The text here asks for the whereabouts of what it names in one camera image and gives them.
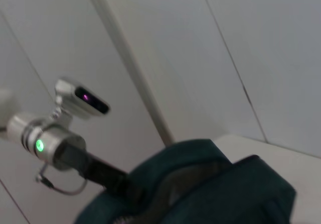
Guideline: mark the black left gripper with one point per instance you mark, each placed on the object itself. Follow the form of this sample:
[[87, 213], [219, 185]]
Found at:
[[82, 161]]

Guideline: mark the dark blue insulated bag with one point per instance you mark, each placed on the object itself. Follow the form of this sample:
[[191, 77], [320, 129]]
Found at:
[[200, 188]]

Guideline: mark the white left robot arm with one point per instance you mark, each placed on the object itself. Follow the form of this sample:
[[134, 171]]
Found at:
[[50, 138]]

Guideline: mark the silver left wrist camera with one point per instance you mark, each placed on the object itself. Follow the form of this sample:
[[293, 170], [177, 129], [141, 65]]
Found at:
[[82, 101]]

